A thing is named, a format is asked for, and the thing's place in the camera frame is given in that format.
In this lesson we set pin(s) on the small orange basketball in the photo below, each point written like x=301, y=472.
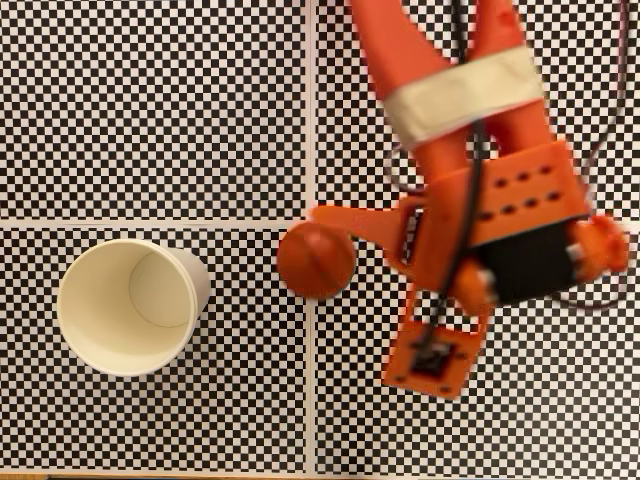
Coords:
x=315, y=265

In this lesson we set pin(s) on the cream paper cup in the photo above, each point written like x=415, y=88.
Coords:
x=100, y=310

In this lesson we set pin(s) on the cream masking tape band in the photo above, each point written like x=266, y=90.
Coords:
x=460, y=95

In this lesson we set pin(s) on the orange camera mount with board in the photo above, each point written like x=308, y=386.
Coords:
x=395, y=365

